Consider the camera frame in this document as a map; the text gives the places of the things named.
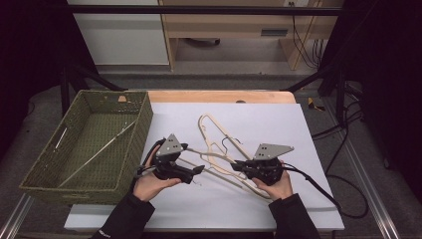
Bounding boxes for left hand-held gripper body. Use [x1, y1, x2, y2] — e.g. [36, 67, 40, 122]
[150, 133, 193, 185]

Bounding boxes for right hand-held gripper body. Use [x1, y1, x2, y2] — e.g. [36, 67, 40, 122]
[243, 142, 296, 186]

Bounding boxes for green woven basket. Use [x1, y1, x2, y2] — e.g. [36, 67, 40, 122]
[19, 89, 154, 206]

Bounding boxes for person's left hand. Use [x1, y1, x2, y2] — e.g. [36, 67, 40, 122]
[132, 145, 183, 203]

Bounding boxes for person's right hand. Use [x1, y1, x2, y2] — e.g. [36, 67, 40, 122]
[251, 162, 295, 202]

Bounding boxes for white table mat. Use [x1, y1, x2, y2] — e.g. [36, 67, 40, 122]
[64, 102, 346, 232]

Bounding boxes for yellow and black tool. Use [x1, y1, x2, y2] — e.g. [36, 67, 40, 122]
[307, 97, 326, 113]

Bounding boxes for black metal stand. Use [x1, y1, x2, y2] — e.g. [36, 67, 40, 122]
[282, 63, 349, 124]
[59, 63, 129, 118]

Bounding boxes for white cabinet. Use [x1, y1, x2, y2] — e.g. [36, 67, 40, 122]
[67, 0, 170, 66]

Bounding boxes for wooden desk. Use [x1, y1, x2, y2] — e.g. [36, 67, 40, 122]
[158, 0, 343, 72]

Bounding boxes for black metal crossbar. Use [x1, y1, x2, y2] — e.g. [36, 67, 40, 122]
[66, 4, 344, 16]

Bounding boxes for black curtain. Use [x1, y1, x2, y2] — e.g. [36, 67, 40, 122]
[0, 0, 99, 160]
[319, 0, 422, 203]

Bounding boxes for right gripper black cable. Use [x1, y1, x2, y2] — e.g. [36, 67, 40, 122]
[282, 125, 370, 220]

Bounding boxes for black floor cables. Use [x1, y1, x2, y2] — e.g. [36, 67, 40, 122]
[311, 99, 366, 142]

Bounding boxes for aluminium rail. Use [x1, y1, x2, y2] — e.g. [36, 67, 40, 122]
[0, 193, 35, 239]
[322, 99, 403, 239]

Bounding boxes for black hanging cables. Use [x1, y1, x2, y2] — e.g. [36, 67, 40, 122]
[288, 1, 324, 70]

